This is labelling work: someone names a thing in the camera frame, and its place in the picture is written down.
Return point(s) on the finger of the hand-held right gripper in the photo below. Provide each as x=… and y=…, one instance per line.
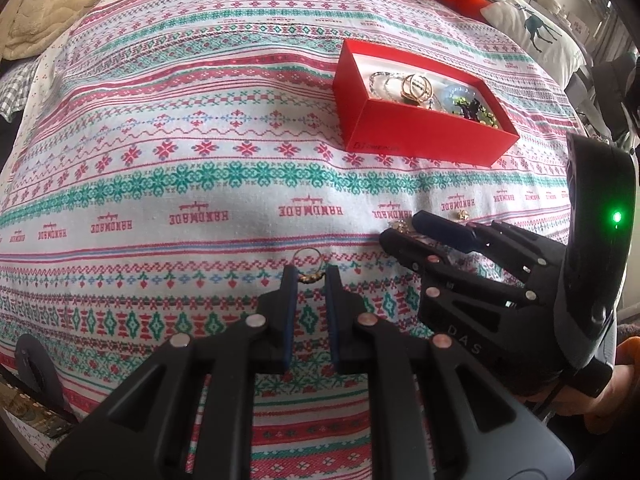
x=410, y=255
x=440, y=232

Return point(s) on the checkered bed sheet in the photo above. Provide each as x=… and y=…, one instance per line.
x=15, y=90

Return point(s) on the white deer print pillow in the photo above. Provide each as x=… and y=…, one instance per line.
x=540, y=40

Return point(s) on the red cardboard box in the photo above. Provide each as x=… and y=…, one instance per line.
x=425, y=130

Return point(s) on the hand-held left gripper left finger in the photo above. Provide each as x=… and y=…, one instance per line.
x=289, y=320

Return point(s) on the black curved object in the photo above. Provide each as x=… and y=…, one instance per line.
x=47, y=380

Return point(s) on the small gold earring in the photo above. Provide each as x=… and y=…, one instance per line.
x=462, y=214

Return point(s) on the gold hoop earrings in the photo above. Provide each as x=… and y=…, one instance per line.
x=406, y=87

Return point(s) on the beige fleece blanket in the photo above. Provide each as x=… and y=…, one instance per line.
x=65, y=0

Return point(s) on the dark beaded jewellery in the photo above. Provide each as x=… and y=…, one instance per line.
x=469, y=108

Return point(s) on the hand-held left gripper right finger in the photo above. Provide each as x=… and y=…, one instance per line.
x=332, y=320

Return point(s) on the person's right hand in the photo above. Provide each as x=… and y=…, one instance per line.
x=617, y=400

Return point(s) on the dark chair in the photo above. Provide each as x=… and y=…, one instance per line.
x=610, y=95

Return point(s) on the small gold brooch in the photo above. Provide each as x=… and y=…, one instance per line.
x=400, y=225

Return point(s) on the patterned knit-print bedspread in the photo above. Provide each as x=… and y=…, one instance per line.
x=200, y=160

